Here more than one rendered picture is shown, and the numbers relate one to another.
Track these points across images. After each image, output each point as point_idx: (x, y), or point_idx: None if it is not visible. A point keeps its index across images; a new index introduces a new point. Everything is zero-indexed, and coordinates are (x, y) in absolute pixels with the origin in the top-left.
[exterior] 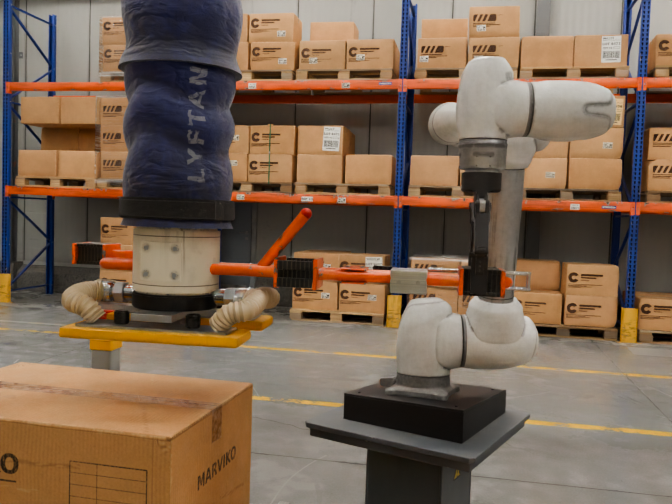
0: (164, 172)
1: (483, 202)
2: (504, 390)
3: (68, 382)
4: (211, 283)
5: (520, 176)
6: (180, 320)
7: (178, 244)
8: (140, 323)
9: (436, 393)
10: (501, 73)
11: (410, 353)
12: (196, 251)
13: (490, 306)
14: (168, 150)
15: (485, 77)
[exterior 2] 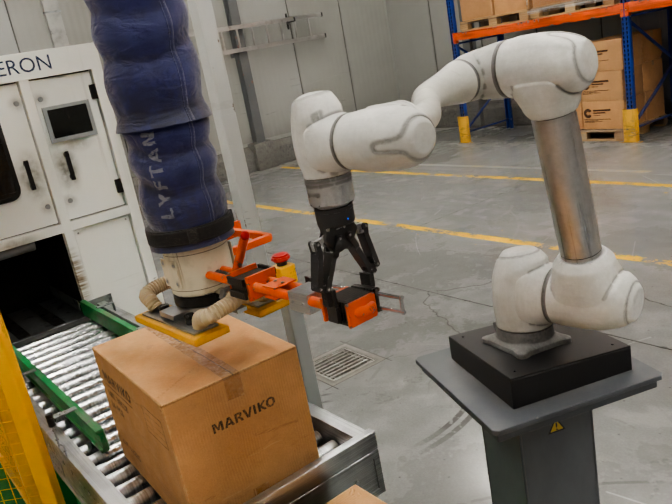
0: (148, 214)
1: (312, 244)
2: (625, 347)
3: None
4: (210, 286)
5: (560, 125)
6: (207, 308)
7: (173, 263)
8: None
9: (516, 350)
10: (305, 116)
11: (495, 307)
12: (188, 266)
13: (562, 266)
14: (147, 197)
15: (294, 123)
